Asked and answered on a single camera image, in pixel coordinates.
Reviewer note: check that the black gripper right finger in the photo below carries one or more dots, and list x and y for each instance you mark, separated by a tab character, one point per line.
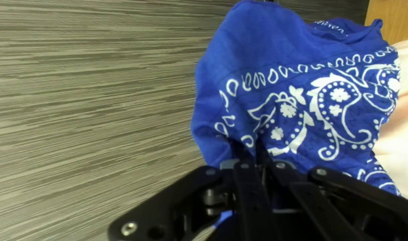
297	201

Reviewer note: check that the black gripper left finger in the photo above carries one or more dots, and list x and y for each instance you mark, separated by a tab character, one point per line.
252	201

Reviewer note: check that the blue paisley bandana cloth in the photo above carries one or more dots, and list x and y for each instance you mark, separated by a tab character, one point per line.
292	81

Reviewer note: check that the peach shirt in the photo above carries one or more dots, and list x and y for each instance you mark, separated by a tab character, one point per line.
401	129

